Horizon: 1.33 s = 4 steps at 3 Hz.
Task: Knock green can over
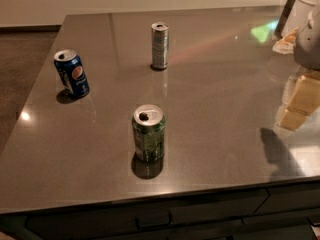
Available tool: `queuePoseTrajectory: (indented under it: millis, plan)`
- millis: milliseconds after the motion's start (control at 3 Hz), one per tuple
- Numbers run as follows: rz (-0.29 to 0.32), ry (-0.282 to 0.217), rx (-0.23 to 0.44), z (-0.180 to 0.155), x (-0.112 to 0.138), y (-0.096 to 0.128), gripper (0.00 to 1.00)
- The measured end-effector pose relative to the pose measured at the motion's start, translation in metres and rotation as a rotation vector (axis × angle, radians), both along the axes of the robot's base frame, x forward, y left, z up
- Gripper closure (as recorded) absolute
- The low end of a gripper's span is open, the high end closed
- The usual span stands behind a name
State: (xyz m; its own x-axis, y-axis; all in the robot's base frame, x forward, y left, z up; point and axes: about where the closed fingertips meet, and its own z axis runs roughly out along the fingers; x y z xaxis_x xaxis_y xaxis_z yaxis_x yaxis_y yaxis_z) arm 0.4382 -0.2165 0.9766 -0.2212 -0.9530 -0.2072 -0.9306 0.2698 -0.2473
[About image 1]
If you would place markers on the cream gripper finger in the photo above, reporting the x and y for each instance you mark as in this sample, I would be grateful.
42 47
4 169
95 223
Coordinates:
302 103

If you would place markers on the green soda can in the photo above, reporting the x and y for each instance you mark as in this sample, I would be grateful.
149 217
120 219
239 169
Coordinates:
148 124

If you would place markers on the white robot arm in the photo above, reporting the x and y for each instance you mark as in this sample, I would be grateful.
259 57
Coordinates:
306 53

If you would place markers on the tall silver can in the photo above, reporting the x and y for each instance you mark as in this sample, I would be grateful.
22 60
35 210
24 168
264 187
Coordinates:
160 45

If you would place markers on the blue Pepsi can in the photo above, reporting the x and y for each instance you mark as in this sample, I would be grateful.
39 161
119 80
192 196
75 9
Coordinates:
70 69

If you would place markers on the crumpled snack wrapper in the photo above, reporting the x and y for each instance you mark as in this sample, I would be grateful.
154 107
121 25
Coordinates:
286 44

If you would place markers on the dark cabinet drawer front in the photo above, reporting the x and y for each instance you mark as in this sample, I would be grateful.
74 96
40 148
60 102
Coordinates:
89 224

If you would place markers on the black drawer handle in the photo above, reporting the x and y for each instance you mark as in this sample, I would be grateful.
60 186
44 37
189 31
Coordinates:
149 221

